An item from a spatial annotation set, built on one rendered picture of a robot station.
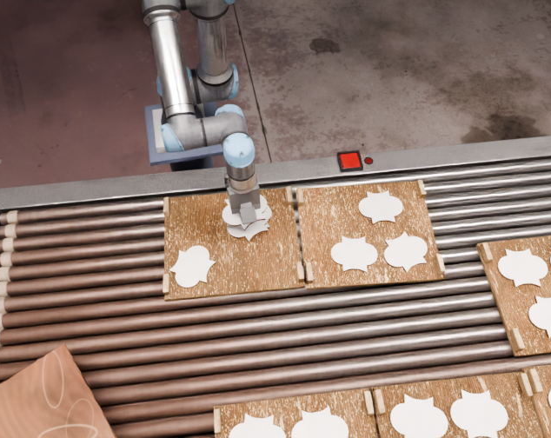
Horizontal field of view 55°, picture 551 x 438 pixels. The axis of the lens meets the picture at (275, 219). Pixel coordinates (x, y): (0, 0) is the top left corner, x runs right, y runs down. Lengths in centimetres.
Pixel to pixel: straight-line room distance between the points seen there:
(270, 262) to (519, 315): 73
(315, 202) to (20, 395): 98
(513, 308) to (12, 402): 135
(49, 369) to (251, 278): 58
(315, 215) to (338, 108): 162
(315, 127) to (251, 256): 163
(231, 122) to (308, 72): 206
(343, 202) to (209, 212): 43
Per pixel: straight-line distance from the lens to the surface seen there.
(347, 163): 182
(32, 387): 150
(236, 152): 130
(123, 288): 165
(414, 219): 173
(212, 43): 166
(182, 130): 139
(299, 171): 180
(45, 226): 183
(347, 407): 148
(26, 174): 321
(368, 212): 170
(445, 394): 154
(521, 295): 171
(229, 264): 161
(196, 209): 171
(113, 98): 340
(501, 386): 160
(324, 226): 167
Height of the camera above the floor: 238
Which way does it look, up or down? 60 degrees down
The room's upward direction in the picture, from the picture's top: straight up
